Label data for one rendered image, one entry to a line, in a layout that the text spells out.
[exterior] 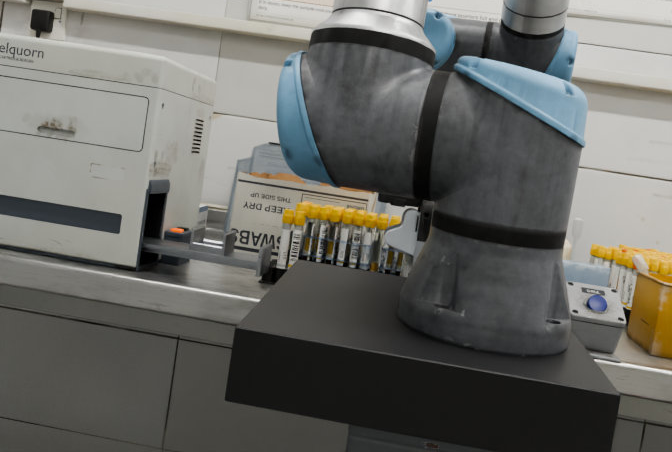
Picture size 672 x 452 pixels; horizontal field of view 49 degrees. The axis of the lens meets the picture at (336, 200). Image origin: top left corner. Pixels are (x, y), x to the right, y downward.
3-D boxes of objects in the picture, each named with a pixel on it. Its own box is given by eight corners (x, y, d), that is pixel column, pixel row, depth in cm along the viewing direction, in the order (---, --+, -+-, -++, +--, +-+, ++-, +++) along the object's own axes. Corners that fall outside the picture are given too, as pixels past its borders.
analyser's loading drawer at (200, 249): (116, 252, 102) (121, 216, 102) (134, 248, 109) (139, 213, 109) (259, 277, 100) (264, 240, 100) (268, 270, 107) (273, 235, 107)
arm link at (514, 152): (573, 240, 57) (605, 66, 56) (405, 210, 61) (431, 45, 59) (566, 223, 69) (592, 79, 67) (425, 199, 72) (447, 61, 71)
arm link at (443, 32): (487, 10, 87) (491, 29, 97) (395, 0, 90) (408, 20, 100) (476, 76, 87) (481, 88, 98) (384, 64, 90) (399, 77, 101)
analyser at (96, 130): (-54, 239, 104) (-28, 27, 102) (43, 225, 131) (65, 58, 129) (154, 275, 101) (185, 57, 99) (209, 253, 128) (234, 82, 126)
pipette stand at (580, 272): (534, 328, 104) (545, 259, 104) (521, 318, 111) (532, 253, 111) (602, 339, 105) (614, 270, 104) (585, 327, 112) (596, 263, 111)
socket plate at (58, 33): (25, 36, 167) (30, -2, 166) (28, 37, 168) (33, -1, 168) (62, 41, 166) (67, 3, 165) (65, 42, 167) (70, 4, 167)
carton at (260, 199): (222, 254, 129) (234, 169, 129) (256, 239, 158) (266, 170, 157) (360, 277, 127) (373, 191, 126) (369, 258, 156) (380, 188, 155)
